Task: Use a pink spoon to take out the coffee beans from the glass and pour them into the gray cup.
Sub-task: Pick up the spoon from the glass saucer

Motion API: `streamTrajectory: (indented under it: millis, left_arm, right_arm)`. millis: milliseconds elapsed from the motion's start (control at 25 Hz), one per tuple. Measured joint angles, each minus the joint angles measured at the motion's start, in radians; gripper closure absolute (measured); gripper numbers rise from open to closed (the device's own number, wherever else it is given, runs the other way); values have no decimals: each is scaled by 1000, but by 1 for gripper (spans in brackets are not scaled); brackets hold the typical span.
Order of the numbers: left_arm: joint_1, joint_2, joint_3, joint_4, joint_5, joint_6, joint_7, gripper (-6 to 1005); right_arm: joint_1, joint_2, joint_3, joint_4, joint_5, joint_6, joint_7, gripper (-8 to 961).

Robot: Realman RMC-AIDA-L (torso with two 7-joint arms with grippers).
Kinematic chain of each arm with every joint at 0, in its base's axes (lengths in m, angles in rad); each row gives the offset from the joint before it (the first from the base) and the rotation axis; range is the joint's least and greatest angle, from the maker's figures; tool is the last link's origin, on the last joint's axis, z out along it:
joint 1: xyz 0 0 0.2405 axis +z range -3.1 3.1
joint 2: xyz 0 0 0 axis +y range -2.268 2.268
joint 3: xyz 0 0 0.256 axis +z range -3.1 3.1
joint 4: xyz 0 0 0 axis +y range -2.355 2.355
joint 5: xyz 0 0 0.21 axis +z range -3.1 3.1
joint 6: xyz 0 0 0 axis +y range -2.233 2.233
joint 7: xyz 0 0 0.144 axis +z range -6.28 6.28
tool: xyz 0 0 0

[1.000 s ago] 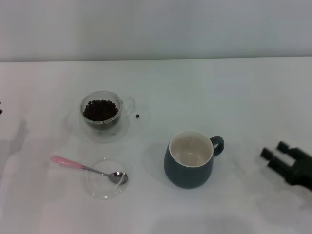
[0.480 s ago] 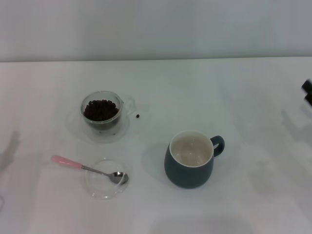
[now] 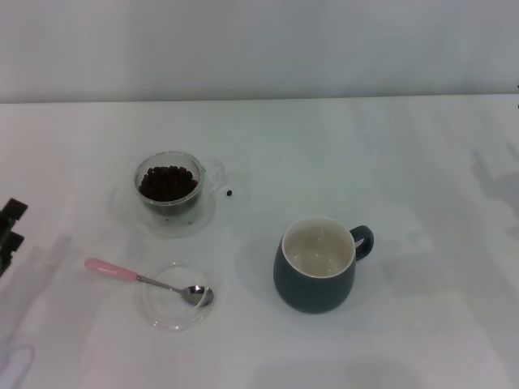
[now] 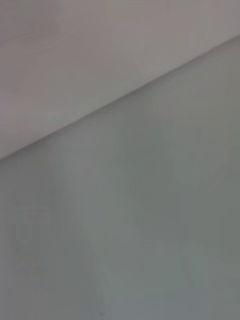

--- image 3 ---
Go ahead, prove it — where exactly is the pink-handled metal spoon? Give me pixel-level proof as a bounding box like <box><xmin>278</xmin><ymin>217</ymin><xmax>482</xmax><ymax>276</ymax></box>
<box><xmin>84</xmin><ymin>257</ymin><xmax>215</xmax><ymax>308</ymax></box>

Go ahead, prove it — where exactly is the coffee bean pile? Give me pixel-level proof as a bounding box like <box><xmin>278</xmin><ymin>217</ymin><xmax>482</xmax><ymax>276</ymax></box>
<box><xmin>139</xmin><ymin>165</ymin><xmax>199</xmax><ymax>203</ymax></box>

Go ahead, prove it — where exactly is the small clear glass dish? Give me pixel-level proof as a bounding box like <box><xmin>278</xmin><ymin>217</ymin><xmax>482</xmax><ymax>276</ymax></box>
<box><xmin>139</xmin><ymin>262</ymin><xmax>216</xmax><ymax>333</ymax></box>

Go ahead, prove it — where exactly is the dark green ceramic mug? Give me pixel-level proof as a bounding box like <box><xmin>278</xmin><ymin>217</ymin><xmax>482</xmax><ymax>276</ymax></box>
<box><xmin>272</xmin><ymin>216</ymin><xmax>375</xmax><ymax>315</ymax></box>

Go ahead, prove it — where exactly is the double-wall glass cup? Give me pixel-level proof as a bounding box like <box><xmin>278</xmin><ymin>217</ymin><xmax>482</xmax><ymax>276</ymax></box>
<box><xmin>133</xmin><ymin>150</ymin><xmax>226</xmax><ymax>218</ymax></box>

